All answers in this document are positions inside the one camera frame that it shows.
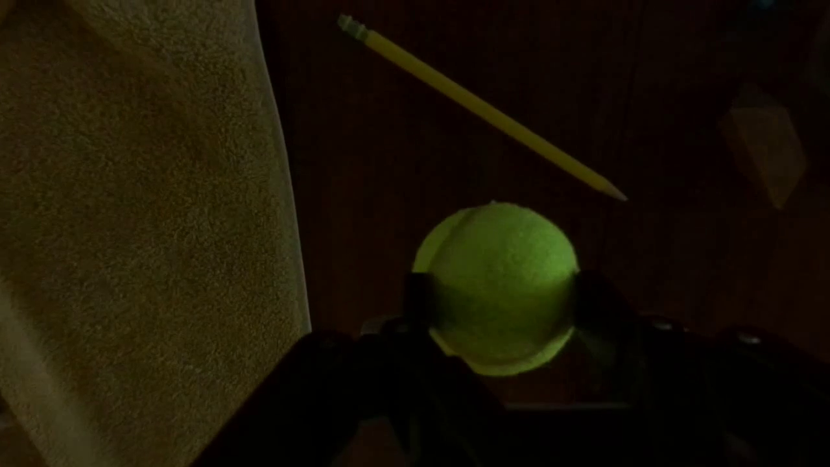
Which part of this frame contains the green tennis ball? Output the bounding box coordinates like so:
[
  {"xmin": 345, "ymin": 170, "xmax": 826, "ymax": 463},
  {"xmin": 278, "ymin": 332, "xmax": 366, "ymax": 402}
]
[{"xmin": 410, "ymin": 197, "xmax": 584, "ymax": 378}]

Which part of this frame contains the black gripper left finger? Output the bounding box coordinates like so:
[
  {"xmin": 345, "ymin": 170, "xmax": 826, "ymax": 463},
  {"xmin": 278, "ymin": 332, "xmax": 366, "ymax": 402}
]
[{"xmin": 191, "ymin": 270, "xmax": 456, "ymax": 467}]

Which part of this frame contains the yellow pencil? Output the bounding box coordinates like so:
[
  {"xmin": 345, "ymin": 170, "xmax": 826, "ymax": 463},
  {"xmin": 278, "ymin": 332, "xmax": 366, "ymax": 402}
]
[{"xmin": 334, "ymin": 9, "xmax": 629, "ymax": 207}]

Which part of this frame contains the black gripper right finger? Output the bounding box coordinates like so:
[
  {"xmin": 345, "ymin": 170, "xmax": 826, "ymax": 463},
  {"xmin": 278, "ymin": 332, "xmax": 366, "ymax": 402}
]
[{"xmin": 571, "ymin": 268, "xmax": 830, "ymax": 467}]

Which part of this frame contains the yellow towel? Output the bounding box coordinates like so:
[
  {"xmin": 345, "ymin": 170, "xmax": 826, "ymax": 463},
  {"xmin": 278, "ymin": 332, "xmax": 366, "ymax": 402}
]
[{"xmin": 0, "ymin": 0, "xmax": 313, "ymax": 467}]

